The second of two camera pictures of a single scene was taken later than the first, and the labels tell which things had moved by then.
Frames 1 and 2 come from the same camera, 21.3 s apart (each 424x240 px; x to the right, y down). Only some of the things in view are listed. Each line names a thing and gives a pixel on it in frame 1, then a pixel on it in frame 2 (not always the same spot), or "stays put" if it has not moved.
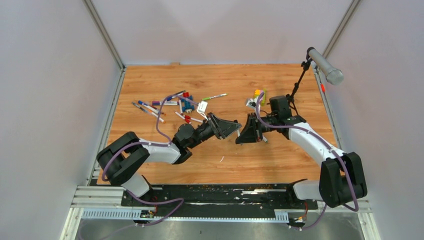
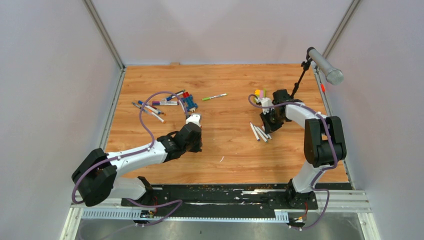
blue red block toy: x=188 y=106 stays put
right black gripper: x=250 y=134 → x=269 y=127
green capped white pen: x=209 y=98 stays put
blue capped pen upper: x=168 y=99 stays put
